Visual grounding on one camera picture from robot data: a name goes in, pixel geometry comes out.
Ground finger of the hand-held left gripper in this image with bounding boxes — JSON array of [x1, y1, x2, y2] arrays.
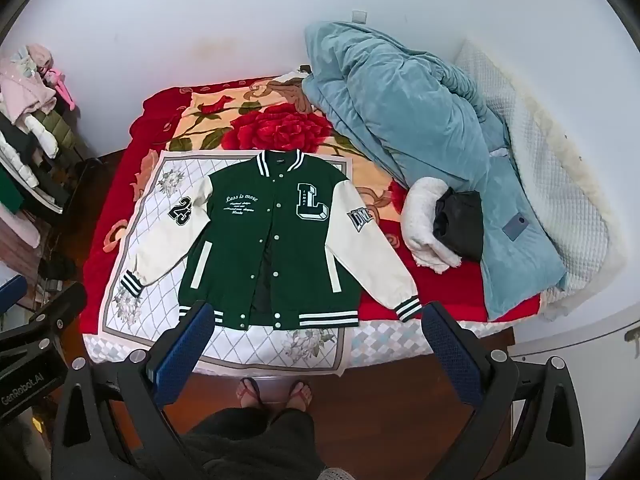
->
[[0, 275, 28, 313], [0, 282, 89, 361]]

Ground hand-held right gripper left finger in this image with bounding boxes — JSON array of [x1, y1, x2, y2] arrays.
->
[[50, 301, 215, 480]]

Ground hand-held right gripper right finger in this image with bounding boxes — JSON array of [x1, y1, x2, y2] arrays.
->
[[421, 301, 587, 480]]

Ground green and white varsity jacket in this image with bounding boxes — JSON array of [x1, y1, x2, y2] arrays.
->
[[120, 149, 423, 332]]

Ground dark hanging clothes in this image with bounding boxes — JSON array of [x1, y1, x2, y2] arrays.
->
[[15, 125, 103, 216]]

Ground checked mattress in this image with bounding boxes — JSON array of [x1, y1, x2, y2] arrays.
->
[[82, 320, 516, 376]]

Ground white diamond-pattern floral cloth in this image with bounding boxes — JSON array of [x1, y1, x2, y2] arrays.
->
[[97, 152, 358, 376]]

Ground person's left foot in sandal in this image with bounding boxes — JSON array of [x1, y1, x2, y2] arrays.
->
[[236, 377, 261, 411]]

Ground person's foot in sandal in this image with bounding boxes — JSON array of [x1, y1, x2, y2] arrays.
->
[[287, 380, 313, 413], [236, 377, 261, 411]]

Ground green hanging garment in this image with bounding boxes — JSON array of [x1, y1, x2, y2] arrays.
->
[[0, 165, 23, 216]]

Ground person's dark pants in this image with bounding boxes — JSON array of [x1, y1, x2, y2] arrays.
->
[[172, 406, 326, 480]]

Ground person's right foot in sandal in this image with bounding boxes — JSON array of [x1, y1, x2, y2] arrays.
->
[[287, 380, 313, 413]]

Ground black folded garment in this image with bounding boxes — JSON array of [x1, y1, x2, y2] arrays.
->
[[432, 187, 485, 262]]

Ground white puffer jacket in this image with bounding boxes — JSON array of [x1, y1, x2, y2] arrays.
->
[[0, 130, 41, 188]]

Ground white fleece blanket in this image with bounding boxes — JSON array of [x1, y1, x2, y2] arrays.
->
[[402, 176, 483, 275]]

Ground grey-blue phone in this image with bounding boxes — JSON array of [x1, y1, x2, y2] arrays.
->
[[501, 212, 531, 242]]

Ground olive puffer jacket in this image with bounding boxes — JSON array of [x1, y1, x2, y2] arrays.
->
[[30, 107, 76, 158]]

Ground pink hanger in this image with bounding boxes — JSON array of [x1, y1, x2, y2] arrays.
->
[[42, 67, 77, 111]]

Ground pink garment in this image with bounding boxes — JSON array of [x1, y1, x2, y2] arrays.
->
[[0, 44, 58, 123]]

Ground white quilted pillow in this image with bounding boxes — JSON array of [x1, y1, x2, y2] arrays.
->
[[454, 37, 628, 321]]

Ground red floral blanket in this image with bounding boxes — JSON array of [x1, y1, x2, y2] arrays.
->
[[80, 76, 543, 336]]

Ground teal quilt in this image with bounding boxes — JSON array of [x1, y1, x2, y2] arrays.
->
[[304, 21, 568, 321]]

